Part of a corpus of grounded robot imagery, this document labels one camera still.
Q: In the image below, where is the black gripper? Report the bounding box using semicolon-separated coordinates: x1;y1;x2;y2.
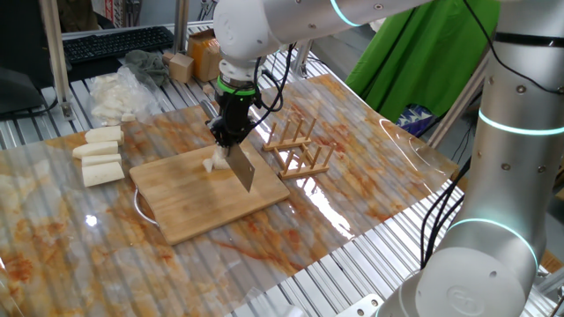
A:
207;93;258;149

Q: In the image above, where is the steel cleaver knife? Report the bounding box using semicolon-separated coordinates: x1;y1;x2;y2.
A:
200;100;256;194

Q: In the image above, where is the long white radish piece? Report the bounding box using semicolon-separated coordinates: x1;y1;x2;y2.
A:
212;144;251;172

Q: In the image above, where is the plastic bag of radish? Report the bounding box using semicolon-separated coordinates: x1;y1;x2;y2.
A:
89;65;162;127

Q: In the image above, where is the white radish chunk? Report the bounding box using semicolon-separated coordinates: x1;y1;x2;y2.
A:
84;125;125;145
71;140;120;160
81;161;126;188
80;153;123;168

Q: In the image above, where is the taped cardboard box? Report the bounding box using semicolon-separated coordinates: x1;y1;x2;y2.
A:
187;28;224;84

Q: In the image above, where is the small wooden block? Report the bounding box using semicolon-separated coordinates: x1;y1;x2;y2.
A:
168;52;196;85

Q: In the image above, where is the wooden peg knife rack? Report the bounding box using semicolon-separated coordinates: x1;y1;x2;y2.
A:
263;116;337;181

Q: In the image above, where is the wooden cutting board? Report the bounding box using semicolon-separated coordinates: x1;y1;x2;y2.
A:
129;137;292;247

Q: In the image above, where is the grey green rag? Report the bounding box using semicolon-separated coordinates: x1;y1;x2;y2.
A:
124;48;171;87

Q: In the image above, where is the black keyboard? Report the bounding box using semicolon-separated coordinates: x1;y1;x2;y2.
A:
61;25;175;65

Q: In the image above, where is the blue white patterned bag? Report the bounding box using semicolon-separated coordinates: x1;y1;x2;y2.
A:
395;104;437;137

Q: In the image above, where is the green cloth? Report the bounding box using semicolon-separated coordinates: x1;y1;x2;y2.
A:
345;0;501;124

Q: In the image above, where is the marble pattern table mat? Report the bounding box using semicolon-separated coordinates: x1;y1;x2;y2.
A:
0;73;459;317

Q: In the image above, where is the black computer monitor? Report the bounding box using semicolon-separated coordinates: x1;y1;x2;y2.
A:
0;0;55;118

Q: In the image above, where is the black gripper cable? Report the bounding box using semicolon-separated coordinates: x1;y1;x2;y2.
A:
251;41;297;129

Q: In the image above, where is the aluminium frame post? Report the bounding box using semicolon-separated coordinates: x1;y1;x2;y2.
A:
427;52;490;149
39;0;76;121
172;0;190;55

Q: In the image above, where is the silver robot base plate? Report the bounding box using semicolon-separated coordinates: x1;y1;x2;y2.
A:
337;293;384;317

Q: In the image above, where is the black cable bundle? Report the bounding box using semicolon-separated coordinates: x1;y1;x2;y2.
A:
418;156;471;270

